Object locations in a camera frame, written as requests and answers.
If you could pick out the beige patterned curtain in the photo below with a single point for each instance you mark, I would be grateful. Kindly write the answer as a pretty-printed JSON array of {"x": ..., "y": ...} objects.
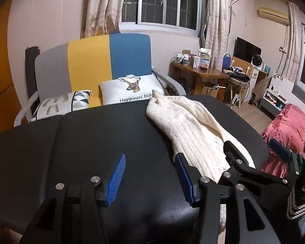
[
  {"x": 216, "y": 17},
  {"x": 104, "y": 7},
  {"x": 294, "y": 43}
]

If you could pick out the bent metal pipe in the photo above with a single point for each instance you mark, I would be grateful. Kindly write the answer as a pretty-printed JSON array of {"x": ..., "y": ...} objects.
[{"x": 230, "y": 17}]

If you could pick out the black flat screen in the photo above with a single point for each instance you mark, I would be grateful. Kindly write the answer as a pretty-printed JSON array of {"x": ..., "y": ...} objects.
[{"x": 246, "y": 49}]

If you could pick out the dark clothes pile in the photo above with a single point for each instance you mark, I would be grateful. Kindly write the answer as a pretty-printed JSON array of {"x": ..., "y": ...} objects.
[{"x": 235, "y": 72}]

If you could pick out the wooden chair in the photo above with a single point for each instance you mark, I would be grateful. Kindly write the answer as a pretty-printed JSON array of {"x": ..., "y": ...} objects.
[{"x": 240, "y": 62}]

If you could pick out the large barred window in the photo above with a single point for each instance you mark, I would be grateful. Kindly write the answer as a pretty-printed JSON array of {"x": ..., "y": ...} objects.
[{"x": 162, "y": 2}]

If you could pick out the low white shelf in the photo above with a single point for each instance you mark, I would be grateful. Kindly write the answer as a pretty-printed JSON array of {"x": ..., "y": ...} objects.
[{"x": 269, "y": 104}]

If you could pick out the wooden wardrobe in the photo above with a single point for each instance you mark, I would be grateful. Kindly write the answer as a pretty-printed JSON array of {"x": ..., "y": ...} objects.
[{"x": 0, "y": 81}]

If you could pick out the wooden desk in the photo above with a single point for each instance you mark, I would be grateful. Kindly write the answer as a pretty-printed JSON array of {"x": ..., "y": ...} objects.
[{"x": 208, "y": 71}]

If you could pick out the brown paper bag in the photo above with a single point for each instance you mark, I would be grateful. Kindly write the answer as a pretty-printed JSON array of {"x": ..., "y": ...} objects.
[{"x": 209, "y": 90}]

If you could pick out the large clear plastic container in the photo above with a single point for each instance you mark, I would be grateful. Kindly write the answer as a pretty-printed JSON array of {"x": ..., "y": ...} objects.
[{"x": 204, "y": 57}]

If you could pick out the white carton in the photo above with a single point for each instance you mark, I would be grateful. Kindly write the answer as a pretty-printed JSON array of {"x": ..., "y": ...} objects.
[{"x": 196, "y": 62}]

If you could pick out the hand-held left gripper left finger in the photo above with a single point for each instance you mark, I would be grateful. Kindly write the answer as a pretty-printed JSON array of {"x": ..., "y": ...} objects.
[{"x": 117, "y": 178}]

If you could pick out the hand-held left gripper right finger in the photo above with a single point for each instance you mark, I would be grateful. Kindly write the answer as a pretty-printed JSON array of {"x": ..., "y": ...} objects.
[{"x": 184, "y": 175}]

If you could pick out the grey yellow blue sofa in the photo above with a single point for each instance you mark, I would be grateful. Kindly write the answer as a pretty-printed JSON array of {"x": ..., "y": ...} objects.
[{"x": 89, "y": 63}]

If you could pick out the blue folding chair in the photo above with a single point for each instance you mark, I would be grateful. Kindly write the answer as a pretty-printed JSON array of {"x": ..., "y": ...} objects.
[{"x": 226, "y": 61}]

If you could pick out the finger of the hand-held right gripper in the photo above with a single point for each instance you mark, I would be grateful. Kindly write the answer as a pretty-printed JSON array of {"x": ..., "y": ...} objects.
[
  {"x": 232, "y": 152},
  {"x": 279, "y": 149}
]

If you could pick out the small white fan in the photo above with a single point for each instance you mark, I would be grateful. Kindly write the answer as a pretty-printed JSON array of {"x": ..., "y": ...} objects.
[{"x": 257, "y": 61}]

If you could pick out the white knit sweater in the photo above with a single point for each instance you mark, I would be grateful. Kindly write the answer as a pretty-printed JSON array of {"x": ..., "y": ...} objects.
[{"x": 193, "y": 132}]

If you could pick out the white deer print pillow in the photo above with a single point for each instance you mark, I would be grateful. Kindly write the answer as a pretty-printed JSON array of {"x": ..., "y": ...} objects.
[{"x": 142, "y": 87}]

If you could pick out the small jar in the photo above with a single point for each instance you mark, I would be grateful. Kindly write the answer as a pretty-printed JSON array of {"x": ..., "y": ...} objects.
[
  {"x": 186, "y": 60},
  {"x": 178, "y": 58}
]

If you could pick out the pink ruffled bedspread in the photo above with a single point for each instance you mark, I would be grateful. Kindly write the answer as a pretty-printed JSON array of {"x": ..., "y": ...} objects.
[{"x": 289, "y": 124}]

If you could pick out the wall air conditioner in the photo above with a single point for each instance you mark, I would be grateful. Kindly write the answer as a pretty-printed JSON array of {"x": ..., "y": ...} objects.
[{"x": 272, "y": 14}]

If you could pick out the geometric patterned pillow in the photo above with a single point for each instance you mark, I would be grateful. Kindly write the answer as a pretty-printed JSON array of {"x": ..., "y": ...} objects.
[{"x": 61, "y": 103}]

